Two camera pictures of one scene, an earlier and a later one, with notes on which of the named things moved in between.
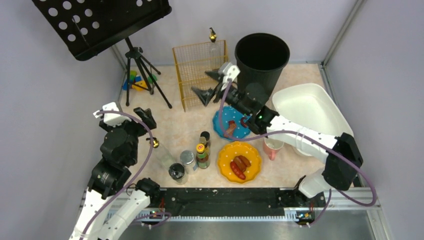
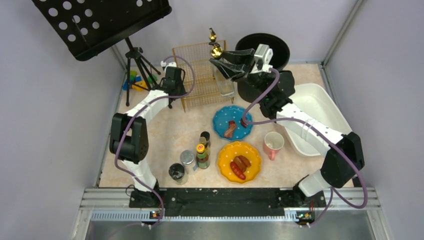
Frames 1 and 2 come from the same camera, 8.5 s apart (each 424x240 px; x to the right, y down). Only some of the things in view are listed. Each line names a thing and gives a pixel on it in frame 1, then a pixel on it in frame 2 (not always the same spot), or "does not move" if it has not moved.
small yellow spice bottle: x=203 y=140 does not move
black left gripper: x=143 y=118 → x=169 y=85
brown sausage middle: x=240 y=164 does not move
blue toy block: x=137 y=78 does not move
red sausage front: x=239 y=173 does not move
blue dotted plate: x=230 y=123 does not move
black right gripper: x=219 y=88 → x=248 y=64
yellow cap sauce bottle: x=202 y=158 does not move
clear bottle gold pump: x=164 y=157 → x=226 y=86
